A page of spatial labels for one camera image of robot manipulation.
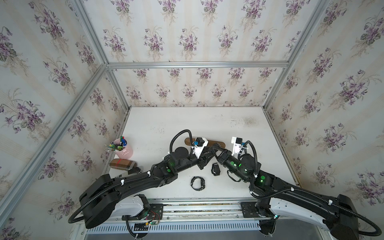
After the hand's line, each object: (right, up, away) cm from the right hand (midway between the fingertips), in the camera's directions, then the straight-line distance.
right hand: (213, 148), depth 67 cm
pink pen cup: (-49, -4, +17) cm, 52 cm away
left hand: (+1, -2, +4) cm, 5 cm away
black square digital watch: (+4, -15, +15) cm, 22 cm away
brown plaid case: (-51, -13, +19) cm, 56 cm away
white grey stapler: (-42, -15, +15) cm, 47 cm away
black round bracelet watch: (-4, -21, +11) cm, 24 cm away
